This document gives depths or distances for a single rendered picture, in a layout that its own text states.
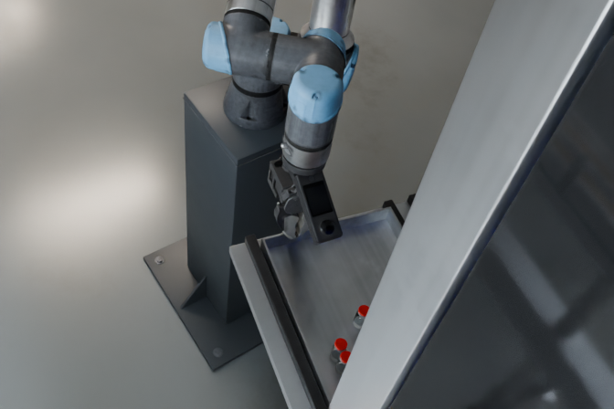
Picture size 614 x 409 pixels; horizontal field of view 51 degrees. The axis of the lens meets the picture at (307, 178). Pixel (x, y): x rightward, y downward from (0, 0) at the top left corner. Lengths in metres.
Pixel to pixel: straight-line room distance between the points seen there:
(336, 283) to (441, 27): 2.34
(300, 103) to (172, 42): 2.12
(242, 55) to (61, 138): 1.68
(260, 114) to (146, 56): 1.50
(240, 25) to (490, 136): 0.68
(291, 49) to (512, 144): 0.67
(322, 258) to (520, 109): 0.87
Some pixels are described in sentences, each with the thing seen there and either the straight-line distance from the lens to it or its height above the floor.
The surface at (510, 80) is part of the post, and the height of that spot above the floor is 1.65.
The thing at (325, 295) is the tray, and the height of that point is 0.88.
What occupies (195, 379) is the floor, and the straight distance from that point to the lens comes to 2.03.
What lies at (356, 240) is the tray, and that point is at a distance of 1.23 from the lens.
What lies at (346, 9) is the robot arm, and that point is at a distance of 1.33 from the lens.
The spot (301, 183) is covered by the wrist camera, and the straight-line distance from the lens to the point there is 1.03.
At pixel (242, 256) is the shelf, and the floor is 0.88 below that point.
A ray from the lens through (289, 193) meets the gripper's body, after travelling 1.05.
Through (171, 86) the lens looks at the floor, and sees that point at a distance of 2.78.
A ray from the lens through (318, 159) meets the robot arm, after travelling 0.99.
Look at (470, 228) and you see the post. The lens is 0.42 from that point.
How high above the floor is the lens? 1.87
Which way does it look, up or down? 49 degrees down
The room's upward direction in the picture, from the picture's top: 11 degrees clockwise
